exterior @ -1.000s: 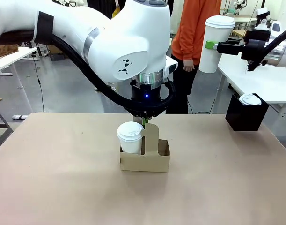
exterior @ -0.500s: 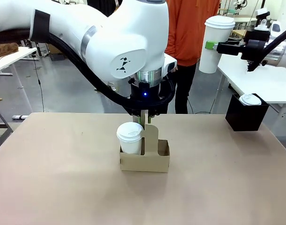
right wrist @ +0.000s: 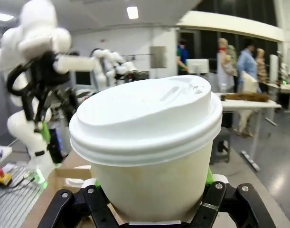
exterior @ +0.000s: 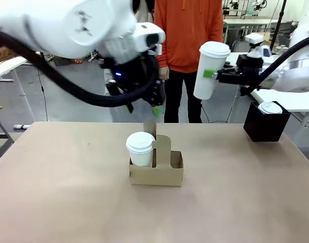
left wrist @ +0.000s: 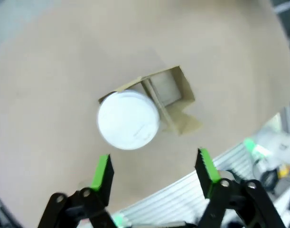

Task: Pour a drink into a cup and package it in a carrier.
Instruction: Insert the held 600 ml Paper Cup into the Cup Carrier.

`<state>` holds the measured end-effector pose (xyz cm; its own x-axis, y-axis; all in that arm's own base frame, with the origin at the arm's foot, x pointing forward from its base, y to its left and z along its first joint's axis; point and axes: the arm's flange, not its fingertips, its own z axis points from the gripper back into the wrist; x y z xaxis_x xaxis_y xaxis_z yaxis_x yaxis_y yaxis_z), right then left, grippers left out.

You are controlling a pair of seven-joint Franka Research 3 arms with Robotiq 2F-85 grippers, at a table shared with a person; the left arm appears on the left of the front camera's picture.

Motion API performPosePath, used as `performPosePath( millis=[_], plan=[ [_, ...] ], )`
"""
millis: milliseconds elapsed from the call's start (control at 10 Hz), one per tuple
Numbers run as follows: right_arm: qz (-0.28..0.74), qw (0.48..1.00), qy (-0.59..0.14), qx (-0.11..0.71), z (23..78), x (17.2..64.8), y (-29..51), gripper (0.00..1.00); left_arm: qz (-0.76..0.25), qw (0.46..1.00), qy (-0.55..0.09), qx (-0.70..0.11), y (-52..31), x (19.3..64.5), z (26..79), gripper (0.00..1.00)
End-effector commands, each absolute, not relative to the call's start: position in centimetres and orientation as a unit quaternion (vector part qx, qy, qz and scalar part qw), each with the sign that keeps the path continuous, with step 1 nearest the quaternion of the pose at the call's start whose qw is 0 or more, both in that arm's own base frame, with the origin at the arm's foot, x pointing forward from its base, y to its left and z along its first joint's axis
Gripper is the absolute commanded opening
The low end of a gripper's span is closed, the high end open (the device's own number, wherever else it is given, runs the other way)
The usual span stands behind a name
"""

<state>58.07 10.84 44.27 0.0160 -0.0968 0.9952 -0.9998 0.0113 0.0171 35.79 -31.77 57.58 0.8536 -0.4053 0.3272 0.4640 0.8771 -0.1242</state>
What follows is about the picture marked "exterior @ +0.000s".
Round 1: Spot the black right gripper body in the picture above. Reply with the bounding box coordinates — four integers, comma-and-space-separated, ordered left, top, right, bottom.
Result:
235, 54, 262, 88

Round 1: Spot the dark metal stand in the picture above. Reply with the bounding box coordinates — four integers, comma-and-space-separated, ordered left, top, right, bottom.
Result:
0, 113, 15, 165

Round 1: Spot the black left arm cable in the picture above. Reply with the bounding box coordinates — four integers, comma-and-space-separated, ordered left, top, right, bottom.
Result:
0, 27, 160, 108

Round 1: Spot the white lab bench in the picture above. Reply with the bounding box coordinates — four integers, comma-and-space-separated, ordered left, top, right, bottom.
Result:
223, 18, 271, 46

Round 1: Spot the person's right hand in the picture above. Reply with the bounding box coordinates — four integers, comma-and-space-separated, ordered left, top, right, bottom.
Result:
159, 66, 170, 80

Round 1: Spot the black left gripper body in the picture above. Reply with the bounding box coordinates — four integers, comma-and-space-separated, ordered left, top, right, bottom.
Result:
101, 54, 160, 105

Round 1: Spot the short white paper cup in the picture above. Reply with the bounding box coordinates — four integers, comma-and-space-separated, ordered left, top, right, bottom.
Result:
128, 149, 154, 168

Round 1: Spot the brown cardboard cup carrier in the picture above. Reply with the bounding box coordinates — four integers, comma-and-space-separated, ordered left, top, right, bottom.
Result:
128, 118, 185, 187

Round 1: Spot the large white table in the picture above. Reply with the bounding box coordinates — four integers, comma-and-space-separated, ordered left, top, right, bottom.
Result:
225, 52, 309, 113

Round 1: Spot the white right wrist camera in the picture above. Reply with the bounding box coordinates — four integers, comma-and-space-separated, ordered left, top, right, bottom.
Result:
245, 32, 273, 59

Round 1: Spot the tall white paper cup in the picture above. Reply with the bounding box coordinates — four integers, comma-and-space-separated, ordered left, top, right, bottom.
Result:
193, 52, 228, 100

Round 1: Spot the bystander in white trousers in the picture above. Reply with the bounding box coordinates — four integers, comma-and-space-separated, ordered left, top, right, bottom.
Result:
132, 0, 155, 24

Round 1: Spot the black floor cable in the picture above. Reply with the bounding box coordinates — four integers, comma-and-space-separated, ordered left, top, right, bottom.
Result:
37, 70, 48, 122

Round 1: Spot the person in orange hoodie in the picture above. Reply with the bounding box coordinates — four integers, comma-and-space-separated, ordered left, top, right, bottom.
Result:
153, 0, 225, 124

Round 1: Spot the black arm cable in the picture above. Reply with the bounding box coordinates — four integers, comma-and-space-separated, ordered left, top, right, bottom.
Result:
0, 27, 160, 108
241, 34, 309, 97

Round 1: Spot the black tripod pole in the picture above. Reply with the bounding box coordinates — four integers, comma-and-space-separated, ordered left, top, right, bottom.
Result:
270, 0, 288, 49

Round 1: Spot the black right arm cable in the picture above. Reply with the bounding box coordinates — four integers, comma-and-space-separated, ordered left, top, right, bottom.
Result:
241, 34, 309, 97

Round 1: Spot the black square box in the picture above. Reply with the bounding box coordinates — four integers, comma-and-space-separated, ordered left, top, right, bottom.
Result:
243, 100, 291, 142

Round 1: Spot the person's right forearm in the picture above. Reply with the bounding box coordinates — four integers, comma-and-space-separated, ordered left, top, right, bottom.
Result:
158, 43, 170, 69

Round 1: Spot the white plastic cup lid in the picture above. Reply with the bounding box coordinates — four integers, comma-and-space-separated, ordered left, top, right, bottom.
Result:
257, 101, 283, 114
125, 131, 156, 154
199, 41, 232, 59

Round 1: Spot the white side table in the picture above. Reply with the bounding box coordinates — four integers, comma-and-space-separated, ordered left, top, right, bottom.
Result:
0, 56, 28, 82

